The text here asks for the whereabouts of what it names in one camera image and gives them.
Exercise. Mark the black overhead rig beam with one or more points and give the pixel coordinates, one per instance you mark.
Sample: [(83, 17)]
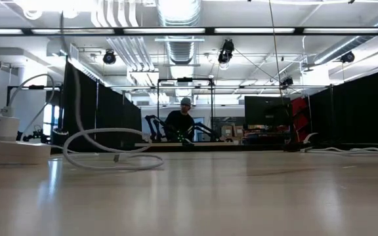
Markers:
[(209, 31)]

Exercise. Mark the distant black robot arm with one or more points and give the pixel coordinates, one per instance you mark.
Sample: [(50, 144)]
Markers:
[(149, 121), (205, 128)]

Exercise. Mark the black round pot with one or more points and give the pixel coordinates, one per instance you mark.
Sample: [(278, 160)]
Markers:
[(60, 138)]

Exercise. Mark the black curtain divider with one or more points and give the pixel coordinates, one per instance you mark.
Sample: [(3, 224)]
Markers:
[(110, 118), (356, 111)]

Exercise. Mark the black shelf frame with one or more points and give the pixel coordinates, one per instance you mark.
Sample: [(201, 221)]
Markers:
[(36, 87)]

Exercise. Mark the person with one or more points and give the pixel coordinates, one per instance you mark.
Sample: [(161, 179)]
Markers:
[(179, 123)]

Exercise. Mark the distant black rig frame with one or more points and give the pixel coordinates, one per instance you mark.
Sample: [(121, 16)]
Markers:
[(185, 79)]

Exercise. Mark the black aluminium table frame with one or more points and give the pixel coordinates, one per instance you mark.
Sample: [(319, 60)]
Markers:
[(241, 148)]

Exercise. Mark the white USB wall charger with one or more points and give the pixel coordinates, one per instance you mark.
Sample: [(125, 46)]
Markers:
[(2, 128)]

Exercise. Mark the black monitor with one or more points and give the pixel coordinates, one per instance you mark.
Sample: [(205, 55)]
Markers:
[(267, 111)]

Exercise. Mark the cardboard box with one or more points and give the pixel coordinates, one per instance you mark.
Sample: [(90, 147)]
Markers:
[(227, 131), (239, 131)]

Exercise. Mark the red cabinet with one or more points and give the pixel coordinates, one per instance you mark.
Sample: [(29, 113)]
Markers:
[(300, 118)]

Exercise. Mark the silver ventilation duct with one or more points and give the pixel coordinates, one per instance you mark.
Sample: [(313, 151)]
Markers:
[(180, 49)]

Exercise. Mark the long white power strip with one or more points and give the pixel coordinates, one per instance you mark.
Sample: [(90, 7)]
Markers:
[(12, 150)]

